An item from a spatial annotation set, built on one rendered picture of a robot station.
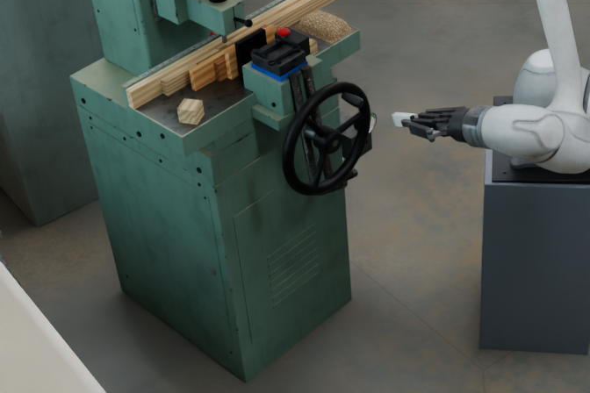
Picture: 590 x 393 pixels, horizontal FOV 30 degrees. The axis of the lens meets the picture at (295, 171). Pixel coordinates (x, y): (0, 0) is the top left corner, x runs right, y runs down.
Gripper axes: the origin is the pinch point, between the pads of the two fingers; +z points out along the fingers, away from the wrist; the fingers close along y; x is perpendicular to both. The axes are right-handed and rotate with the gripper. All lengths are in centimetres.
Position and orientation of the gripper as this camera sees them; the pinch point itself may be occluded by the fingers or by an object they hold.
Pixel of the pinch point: (406, 119)
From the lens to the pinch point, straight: 249.3
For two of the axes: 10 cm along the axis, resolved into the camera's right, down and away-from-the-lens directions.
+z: -6.3, -1.0, 7.7
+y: -7.1, 4.9, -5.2
